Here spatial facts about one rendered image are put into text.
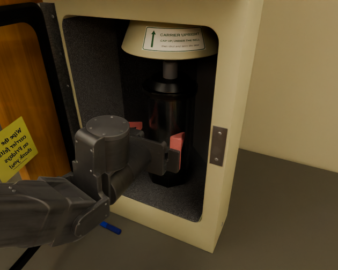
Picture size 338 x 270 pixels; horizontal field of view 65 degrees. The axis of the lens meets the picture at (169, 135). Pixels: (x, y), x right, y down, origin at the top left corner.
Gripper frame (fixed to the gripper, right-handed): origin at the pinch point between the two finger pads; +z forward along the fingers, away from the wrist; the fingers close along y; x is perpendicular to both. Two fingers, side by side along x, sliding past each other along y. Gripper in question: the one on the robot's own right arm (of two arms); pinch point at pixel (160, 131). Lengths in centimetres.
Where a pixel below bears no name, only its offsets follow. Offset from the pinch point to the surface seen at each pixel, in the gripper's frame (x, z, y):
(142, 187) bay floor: 13.6, -2.9, 2.8
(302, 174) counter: 19.8, 27.7, -31.1
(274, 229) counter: 20.8, 4.9, -26.0
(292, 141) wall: 14.5, 36.1, -26.6
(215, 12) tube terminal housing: -23.3, -8.5, -11.3
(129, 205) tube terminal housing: 16.7, -6.6, 4.2
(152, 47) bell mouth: -17.8, -6.4, -1.7
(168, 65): -13.3, 1.5, -0.8
